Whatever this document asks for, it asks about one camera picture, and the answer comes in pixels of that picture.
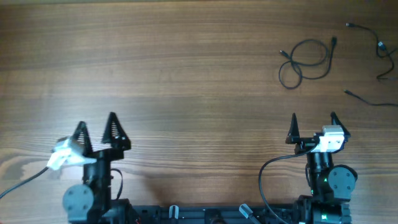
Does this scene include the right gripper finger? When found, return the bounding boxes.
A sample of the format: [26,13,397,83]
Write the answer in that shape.
[330,111,351,139]
[285,113,300,144]

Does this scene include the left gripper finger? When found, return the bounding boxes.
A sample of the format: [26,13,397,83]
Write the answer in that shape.
[72,121,93,156]
[101,112,131,151]

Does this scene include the thin black audio cable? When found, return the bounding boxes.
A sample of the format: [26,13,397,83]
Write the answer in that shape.
[343,89,398,108]

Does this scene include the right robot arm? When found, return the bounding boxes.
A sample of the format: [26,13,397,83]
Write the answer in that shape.
[285,112,358,223]

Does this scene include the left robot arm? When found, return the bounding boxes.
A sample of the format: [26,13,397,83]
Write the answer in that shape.
[63,112,136,223]

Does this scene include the right camera cable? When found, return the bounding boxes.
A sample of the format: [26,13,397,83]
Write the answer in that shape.
[258,142,321,224]

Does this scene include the camera cable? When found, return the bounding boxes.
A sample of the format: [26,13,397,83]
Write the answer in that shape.
[258,142,321,224]
[0,167,50,200]

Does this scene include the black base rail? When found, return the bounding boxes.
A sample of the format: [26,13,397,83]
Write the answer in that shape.
[126,204,308,224]

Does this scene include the left camera cable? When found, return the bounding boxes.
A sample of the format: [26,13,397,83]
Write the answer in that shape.
[0,167,50,200]

